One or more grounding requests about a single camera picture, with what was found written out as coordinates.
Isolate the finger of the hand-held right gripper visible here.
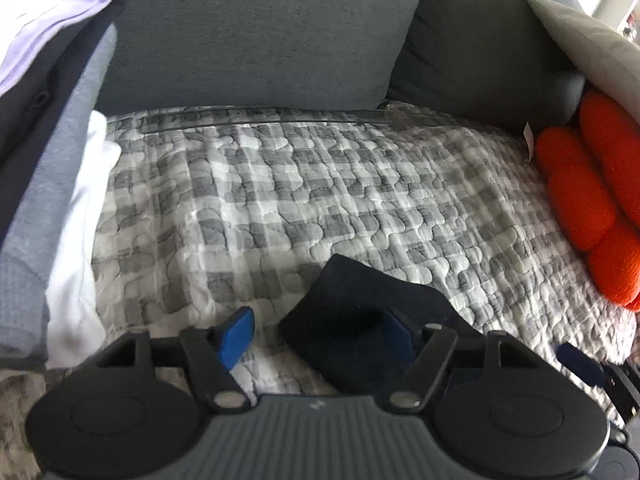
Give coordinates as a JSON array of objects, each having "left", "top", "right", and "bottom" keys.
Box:
[{"left": 555, "top": 341, "right": 640, "bottom": 424}]

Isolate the white folded garment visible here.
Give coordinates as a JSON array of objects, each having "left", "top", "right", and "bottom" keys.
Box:
[{"left": 44, "top": 111, "right": 124, "bottom": 369}]

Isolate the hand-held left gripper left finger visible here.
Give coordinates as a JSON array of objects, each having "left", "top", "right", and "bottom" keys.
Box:
[{"left": 92, "top": 306, "right": 257, "bottom": 414}]

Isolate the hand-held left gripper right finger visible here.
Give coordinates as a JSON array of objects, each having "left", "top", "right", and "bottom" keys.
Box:
[{"left": 382, "top": 307, "right": 542, "bottom": 414}]

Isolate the grey sofa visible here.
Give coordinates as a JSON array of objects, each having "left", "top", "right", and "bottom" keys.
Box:
[{"left": 99, "top": 0, "right": 587, "bottom": 132}]

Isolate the grey checked quilt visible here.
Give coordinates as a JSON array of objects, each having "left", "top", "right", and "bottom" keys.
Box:
[{"left": 0, "top": 101, "right": 640, "bottom": 480}]

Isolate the black garment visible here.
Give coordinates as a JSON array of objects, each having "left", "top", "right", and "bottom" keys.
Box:
[{"left": 276, "top": 253, "right": 489, "bottom": 397}]

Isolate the lavender folded cloth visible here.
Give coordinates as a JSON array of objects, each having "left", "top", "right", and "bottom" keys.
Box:
[{"left": 0, "top": 0, "right": 118, "bottom": 97}]

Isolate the dark folded garment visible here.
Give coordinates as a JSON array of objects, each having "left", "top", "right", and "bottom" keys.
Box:
[{"left": 0, "top": 4, "right": 119, "bottom": 182}]

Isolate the white pillow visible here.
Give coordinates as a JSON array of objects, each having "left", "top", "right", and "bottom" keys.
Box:
[{"left": 523, "top": 0, "right": 640, "bottom": 107}]

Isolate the pile of folded clothes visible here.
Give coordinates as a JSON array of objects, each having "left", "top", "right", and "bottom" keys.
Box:
[{"left": 0, "top": 24, "right": 119, "bottom": 357}]

